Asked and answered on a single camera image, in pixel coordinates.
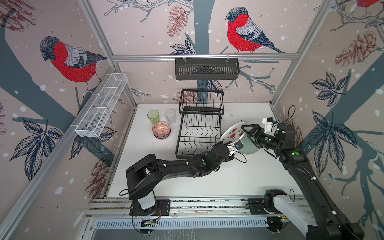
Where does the pale green plate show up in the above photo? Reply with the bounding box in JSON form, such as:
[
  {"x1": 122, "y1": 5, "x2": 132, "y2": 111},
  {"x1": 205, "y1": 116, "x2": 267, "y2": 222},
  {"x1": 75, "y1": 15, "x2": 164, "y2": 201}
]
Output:
[{"x1": 239, "y1": 133, "x2": 259, "y2": 155}]

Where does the white plate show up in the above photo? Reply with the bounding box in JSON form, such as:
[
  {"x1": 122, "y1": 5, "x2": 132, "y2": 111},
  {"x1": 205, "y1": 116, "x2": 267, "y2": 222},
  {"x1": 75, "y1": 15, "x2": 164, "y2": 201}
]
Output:
[{"x1": 219, "y1": 121, "x2": 248, "y2": 145}]

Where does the clear drinking glass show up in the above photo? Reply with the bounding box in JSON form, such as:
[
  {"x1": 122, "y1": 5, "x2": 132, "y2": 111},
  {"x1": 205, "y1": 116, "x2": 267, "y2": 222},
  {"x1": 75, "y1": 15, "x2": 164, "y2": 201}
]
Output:
[{"x1": 165, "y1": 109, "x2": 177, "y2": 125}]

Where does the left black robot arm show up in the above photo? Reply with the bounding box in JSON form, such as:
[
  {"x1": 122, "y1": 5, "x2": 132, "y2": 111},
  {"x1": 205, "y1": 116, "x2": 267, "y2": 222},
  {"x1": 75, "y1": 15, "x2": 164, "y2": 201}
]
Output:
[{"x1": 126, "y1": 142, "x2": 234, "y2": 215}]

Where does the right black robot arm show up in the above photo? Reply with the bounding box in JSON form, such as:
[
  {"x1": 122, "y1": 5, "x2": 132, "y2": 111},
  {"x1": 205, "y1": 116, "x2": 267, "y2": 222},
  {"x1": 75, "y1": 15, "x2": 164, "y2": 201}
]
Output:
[{"x1": 241, "y1": 123, "x2": 365, "y2": 240}]

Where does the black two-tier dish rack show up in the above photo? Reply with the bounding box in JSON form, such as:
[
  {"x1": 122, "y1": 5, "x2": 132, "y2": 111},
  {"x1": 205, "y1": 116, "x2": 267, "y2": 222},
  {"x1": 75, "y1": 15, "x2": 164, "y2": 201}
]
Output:
[{"x1": 176, "y1": 89, "x2": 225, "y2": 159}]

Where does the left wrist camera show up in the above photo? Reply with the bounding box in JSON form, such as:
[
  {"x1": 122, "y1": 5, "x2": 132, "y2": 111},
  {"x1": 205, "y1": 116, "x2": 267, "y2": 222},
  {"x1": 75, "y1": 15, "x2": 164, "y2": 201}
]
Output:
[{"x1": 228, "y1": 141, "x2": 244, "y2": 154}]

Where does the aluminium mounting rail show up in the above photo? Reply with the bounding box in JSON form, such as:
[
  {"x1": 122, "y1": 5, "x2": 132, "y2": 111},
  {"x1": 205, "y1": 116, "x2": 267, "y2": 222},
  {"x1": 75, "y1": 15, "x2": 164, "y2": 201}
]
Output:
[{"x1": 84, "y1": 195, "x2": 293, "y2": 219}]

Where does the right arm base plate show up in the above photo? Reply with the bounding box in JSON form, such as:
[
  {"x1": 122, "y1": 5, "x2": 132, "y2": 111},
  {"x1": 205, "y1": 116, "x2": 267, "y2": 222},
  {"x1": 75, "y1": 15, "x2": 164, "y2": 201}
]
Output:
[{"x1": 245, "y1": 198, "x2": 284, "y2": 216}]

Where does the black hanging wall basket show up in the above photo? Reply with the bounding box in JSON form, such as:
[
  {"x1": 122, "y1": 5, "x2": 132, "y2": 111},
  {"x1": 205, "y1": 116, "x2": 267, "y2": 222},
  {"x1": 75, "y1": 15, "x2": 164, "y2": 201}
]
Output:
[{"x1": 175, "y1": 58, "x2": 240, "y2": 81}]

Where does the horizontal aluminium frame bar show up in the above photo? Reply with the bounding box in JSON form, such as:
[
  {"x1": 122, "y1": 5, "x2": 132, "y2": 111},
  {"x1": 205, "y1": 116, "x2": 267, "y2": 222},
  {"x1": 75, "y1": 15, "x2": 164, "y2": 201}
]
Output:
[{"x1": 112, "y1": 53, "x2": 299, "y2": 63}]

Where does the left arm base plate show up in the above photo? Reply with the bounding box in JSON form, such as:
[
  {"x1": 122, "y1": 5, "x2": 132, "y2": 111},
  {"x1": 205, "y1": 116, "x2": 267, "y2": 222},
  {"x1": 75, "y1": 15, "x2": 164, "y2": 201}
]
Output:
[{"x1": 129, "y1": 200, "x2": 171, "y2": 217}]

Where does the white wire wall basket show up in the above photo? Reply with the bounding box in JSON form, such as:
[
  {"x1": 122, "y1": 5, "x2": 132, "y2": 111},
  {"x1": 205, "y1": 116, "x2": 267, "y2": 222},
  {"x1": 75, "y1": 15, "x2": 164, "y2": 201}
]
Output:
[{"x1": 75, "y1": 73, "x2": 128, "y2": 138}]

